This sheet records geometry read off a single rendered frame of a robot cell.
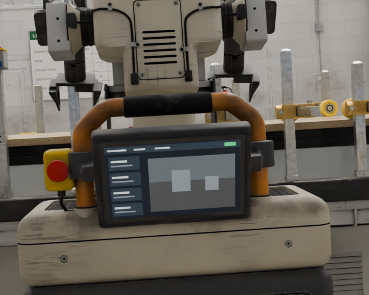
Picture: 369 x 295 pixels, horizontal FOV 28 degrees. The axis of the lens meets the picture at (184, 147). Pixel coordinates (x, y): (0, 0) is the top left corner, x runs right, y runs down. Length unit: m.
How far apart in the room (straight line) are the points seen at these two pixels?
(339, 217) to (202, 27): 1.28
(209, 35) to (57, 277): 0.62
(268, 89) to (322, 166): 7.00
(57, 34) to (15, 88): 8.26
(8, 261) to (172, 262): 1.73
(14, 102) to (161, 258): 8.72
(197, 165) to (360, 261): 1.86
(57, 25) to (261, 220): 0.68
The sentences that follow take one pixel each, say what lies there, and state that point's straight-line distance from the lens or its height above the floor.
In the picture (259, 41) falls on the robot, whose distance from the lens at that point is 1.67.
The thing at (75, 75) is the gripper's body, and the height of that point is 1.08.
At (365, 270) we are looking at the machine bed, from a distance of 2.99.
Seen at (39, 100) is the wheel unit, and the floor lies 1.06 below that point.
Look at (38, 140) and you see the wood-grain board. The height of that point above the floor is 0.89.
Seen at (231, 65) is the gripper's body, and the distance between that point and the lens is 2.00.
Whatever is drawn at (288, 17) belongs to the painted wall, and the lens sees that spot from 9.94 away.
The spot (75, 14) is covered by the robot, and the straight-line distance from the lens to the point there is 1.64.
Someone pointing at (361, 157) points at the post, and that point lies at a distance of 2.67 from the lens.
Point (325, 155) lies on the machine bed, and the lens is 2.86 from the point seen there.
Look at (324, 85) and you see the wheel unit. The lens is 3.75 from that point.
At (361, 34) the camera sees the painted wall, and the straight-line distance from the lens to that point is 10.13.
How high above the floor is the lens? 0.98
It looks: 3 degrees down
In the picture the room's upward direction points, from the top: 3 degrees counter-clockwise
